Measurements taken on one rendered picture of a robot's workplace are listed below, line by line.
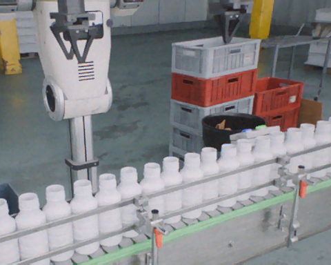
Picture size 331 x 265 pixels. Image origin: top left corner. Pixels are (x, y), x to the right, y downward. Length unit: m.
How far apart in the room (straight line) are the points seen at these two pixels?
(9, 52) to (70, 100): 7.11
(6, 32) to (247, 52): 5.67
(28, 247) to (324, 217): 0.93
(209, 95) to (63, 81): 2.07
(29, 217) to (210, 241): 0.49
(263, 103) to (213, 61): 0.84
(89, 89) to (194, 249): 0.68
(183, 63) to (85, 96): 2.07
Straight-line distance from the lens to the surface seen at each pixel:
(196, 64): 3.39
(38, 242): 0.89
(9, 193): 1.48
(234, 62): 3.55
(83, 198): 0.90
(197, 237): 1.10
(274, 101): 4.12
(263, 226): 1.26
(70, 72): 1.46
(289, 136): 1.28
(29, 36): 10.42
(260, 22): 11.06
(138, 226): 0.97
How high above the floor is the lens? 1.55
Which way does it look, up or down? 24 degrees down
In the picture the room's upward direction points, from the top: 1 degrees counter-clockwise
